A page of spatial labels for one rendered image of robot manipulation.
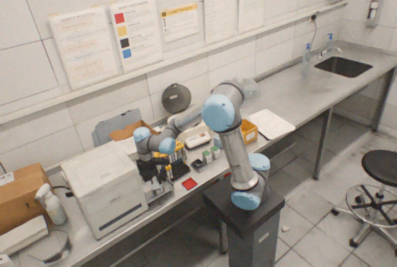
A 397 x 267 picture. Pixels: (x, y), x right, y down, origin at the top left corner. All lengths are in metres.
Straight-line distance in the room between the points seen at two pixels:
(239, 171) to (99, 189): 0.60
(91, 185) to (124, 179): 0.14
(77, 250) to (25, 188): 0.41
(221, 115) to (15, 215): 1.17
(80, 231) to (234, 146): 0.90
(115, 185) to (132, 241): 0.93
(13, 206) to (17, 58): 0.72
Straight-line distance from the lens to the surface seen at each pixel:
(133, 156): 1.69
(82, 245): 1.54
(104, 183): 1.32
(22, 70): 1.70
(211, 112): 0.97
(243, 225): 1.37
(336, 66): 3.32
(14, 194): 1.68
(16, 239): 1.68
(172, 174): 1.67
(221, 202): 1.44
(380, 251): 2.64
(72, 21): 1.67
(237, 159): 1.10
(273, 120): 2.08
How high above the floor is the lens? 2.04
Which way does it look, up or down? 33 degrees down
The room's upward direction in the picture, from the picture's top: 6 degrees counter-clockwise
